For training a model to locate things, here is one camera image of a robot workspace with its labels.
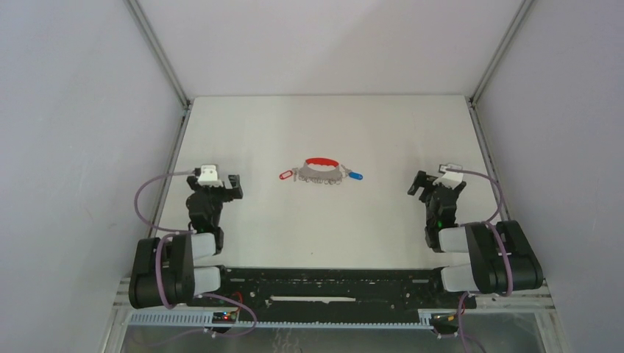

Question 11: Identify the left circuit board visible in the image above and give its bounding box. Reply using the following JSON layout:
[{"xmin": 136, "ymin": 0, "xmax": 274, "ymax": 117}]
[{"xmin": 211, "ymin": 311, "xmax": 238, "ymax": 324}]

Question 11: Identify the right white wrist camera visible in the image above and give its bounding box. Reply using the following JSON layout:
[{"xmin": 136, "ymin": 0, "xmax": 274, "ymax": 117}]
[{"xmin": 433, "ymin": 163, "xmax": 464, "ymax": 189}]

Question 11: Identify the red grey keyring holder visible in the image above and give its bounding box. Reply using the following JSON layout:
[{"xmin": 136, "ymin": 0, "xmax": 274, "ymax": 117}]
[{"xmin": 292, "ymin": 157, "xmax": 344, "ymax": 185}]

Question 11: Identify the red tag key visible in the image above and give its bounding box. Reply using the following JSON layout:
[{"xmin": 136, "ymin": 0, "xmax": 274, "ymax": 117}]
[{"xmin": 278, "ymin": 168, "xmax": 299, "ymax": 181}]

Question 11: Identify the circuit board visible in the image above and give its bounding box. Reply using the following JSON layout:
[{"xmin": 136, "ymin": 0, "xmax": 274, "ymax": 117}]
[
  {"xmin": 430, "ymin": 314, "xmax": 458, "ymax": 327},
  {"xmin": 211, "ymin": 311, "xmax": 238, "ymax": 324}
]

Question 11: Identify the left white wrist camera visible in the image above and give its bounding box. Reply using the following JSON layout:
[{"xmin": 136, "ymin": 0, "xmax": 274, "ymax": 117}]
[{"xmin": 194, "ymin": 164, "xmax": 224, "ymax": 188}]

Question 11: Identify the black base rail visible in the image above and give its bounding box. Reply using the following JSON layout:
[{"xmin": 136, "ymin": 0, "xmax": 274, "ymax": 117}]
[{"xmin": 216, "ymin": 267, "xmax": 461, "ymax": 324}]

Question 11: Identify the right circuit board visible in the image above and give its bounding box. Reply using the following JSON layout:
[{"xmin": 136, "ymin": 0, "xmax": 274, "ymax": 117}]
[{"xmin": 430, "ymin": 314, "xmax": 458, "ymax": 327}]

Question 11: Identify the blue tag key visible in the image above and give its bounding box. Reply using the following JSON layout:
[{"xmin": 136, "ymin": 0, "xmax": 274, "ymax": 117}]
[{"xmin": 342, "ymin": 165, "xmax": 364, "ymax": 180}]

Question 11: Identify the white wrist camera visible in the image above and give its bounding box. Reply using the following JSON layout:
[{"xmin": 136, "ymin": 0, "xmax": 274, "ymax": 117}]
[
  {"xmin": 433, "ymin": 163, "xmax": 464, "ymax": 189},
  {"xmin": 194, "ymin": 164, "xmax": 224, "ymax": 188}
]

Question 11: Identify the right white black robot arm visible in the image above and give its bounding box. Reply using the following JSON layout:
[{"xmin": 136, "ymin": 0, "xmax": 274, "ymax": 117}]
[{"xmin": 408, "ymin": 166, "xmax": 544, "ymax": 307}]

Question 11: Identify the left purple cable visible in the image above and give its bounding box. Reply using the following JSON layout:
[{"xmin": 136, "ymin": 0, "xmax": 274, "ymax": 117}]
[{"xmin": 133, "ymin": 170, "xmax": 258, "ymax": 339}]

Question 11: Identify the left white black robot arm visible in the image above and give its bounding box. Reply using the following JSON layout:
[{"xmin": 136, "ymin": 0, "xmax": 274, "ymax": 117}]
[{"xmin": 129, "ymin": 169, "xmax": 244, "ymax": 309}]

